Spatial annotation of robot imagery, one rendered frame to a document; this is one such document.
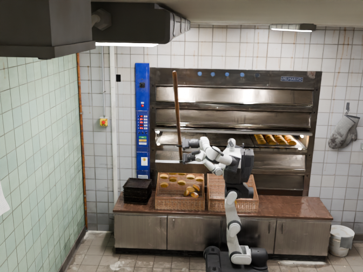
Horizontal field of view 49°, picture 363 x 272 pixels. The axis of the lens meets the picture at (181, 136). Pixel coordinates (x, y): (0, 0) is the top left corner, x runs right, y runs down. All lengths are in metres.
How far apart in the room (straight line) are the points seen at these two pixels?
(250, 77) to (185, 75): 0.74
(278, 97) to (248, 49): 0.65
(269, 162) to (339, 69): 1.31
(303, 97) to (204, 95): 1.13
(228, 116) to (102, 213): 2.00
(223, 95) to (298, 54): 0.94
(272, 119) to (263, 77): 0.50
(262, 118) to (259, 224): 1.21
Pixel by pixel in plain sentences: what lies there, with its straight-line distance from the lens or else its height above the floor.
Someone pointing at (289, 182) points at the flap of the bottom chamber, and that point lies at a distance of 5.03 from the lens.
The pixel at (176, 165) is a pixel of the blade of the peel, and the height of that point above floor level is 1.11.
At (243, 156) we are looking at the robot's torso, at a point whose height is 1.39.
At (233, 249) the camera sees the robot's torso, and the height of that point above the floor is 0.37.
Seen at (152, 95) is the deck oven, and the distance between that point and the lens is 4.65.
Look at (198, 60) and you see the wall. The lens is 4.57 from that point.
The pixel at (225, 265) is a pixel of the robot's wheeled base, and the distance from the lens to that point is 4.39.
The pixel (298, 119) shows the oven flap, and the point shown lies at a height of 1.54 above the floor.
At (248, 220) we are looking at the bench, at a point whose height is 0.51.
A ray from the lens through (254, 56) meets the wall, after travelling 4.61.
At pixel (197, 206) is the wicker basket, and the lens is 4.50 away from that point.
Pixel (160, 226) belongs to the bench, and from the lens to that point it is 4.56.
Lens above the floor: 2.57
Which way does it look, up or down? 16 degrees down
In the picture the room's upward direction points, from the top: 1 degrees clockwise
